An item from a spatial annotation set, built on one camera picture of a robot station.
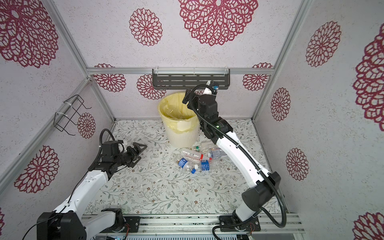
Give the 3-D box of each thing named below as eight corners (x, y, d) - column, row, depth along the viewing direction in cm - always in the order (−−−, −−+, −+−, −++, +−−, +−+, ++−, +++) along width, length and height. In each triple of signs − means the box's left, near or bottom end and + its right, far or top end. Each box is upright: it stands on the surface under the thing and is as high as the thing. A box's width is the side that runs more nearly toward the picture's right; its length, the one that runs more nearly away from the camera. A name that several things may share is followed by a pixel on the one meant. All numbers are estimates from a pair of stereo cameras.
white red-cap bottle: (174, 157, 101) (173, 152, 96) (177, 151, 104) (176, 146, 99) (201, 163, 98) (201, 159, 93) (203, 157, 100) (203, 153, 96)
